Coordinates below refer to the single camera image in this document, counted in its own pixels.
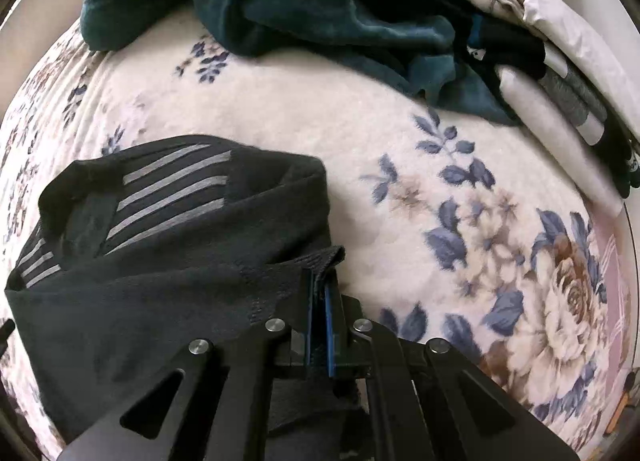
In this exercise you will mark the black folded garment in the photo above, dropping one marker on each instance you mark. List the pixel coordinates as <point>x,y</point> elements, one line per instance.
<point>510,43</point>

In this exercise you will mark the floral fleece blanket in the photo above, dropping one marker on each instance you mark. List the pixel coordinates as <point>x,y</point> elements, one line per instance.
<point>325,141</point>

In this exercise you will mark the grey folded garment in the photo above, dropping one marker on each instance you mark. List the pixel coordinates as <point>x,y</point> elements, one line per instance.
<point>572,91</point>

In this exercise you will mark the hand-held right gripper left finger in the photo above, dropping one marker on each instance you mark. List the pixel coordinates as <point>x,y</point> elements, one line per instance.
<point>313,313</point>

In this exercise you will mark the black grey-striped garment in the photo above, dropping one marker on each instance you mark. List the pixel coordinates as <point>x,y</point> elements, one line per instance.
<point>175,266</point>

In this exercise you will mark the white striped cloth bundle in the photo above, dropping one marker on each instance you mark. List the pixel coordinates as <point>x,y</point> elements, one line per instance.
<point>575,36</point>

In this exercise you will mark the teal velvet blanket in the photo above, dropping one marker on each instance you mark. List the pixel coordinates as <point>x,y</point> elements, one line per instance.
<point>300,6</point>

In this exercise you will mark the white folded cloth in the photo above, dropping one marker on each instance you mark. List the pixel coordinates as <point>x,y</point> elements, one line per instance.
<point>545,126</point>

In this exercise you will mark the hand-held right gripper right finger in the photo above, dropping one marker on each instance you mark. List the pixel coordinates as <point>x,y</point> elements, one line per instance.
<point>330,326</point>

